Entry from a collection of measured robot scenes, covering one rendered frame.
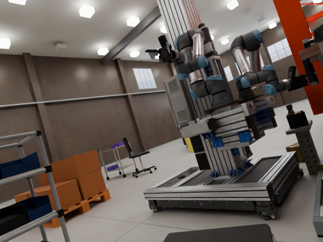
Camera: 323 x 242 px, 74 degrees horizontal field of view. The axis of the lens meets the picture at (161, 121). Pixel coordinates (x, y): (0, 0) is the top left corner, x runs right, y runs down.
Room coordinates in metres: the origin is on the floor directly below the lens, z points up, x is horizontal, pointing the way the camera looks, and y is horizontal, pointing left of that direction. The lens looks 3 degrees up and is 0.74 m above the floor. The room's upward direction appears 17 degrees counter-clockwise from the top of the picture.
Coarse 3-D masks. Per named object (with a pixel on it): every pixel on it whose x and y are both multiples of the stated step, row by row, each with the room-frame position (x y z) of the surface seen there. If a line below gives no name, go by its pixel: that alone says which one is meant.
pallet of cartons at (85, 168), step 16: (64, 160) 3.25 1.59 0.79; (80, 160) 3.19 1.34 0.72; (96, 160) 3.41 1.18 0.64; (64, 176) 3.32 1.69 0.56; (80, 176) 3.13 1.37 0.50; (96, 176) 3.35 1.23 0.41; (48, 192) 2.76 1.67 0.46; (64, 192) 2.92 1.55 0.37; (80, 192) 3.13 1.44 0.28; (96, 192) 3.28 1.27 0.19; (64, 208) 2.88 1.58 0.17; (80, 208) 3.06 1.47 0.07; (48, 224) 2.93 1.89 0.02
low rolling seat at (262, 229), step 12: (216, 228) 0.83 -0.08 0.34; (228, 228) 0.80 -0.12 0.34; (240, 228) 0.77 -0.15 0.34; (252, 228) 0.75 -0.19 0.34; (264, 228) 0.73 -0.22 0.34; (168, 240) 0.84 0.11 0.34; (180, 240) 0.82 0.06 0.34; (192, 240) 0.79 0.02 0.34; (204, 240) 0.77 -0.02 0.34; (216, 240) 0.75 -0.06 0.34; (228, 240) 0.72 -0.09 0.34; (240, 240) 0.70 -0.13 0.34; (252, 240) 0.68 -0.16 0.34; (264, 240) 0.67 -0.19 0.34
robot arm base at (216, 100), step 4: (216, 92) 1.58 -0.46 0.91; (220, 92) 1.57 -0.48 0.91; (224, 92) 1.58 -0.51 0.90; (212, 96) 1.62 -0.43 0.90; (216, 96) 1.58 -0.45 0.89; (220, 96) 1.57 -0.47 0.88; (224, 96) 1.56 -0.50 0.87; (228, 96) 1.58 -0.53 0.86; (212, 100) 1.63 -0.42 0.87; (216, 100) 1.58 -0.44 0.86; (220, 100) 1.56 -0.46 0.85; (224, 100) 1.55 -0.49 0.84; (228, 100) 1.56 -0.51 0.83; (212, 104) 1.62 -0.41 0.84; (216, 104) 1.58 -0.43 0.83
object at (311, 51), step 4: (308, 48) 1.14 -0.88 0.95; (312, 48) 1.13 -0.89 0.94; (316, 48) 1.12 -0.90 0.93; (300, 52) 1.17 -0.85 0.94; (304, 52) 1.16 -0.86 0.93; (308, 52) 1.15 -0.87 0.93; (312, 52) 1.14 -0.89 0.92; (316, 52) 1.13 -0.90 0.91; (320, 52) 1.12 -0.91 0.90; (300, 56) 1.17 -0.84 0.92; (304, 56) 1.16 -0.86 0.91; (308, 56) 1.15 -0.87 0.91; (312, 56) 1.16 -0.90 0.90
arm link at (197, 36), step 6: (192, 30) 1.60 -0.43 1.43; (198, 30) 1.57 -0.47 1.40; (192, 36) 1.58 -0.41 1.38; (198, 36) 1.53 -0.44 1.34; (204, 36) 1.57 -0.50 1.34; (198, 42) 1.49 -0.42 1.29; (198, 48) 1.44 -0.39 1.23; (198, 54) 1.40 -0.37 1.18; (192, 60) 1.39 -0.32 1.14; (198, 60) 1.36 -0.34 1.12; (204, 60) 1.35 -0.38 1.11; (192, 66) 1.39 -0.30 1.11; (198, 66) 1.38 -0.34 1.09; (204, 66) 1.38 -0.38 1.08
